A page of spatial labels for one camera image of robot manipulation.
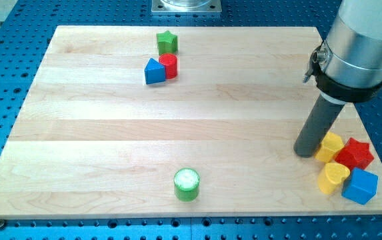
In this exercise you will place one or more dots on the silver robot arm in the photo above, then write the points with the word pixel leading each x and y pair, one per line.
pixel 347 66

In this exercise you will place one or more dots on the yellow heart block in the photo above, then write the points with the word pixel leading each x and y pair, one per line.
pixel 331 176

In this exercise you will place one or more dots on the blue triangle block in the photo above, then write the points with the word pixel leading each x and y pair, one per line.
pixel 154 72

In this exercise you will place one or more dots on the green cylinder block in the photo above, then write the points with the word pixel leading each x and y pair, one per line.
pixel 186 182

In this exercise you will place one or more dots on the red cylinder block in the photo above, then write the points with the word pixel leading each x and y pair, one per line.
pixel 169 61

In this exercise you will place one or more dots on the wooden board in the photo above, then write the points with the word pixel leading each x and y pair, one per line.
pixel 92 140

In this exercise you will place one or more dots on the green star block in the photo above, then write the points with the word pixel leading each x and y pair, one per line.
pixel 167 42

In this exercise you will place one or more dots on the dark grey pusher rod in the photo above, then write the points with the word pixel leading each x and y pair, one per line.
pixel 322 116

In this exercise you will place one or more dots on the yellow hexagon block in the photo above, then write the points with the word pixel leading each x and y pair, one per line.
pixel 329 147

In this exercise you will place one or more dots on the red star block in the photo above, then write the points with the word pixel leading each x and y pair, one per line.
pixel 355 154

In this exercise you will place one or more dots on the blue cube block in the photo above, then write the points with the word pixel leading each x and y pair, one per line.
pixel 360 187

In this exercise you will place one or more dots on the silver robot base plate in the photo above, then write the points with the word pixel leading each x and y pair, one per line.
pixel 185 6

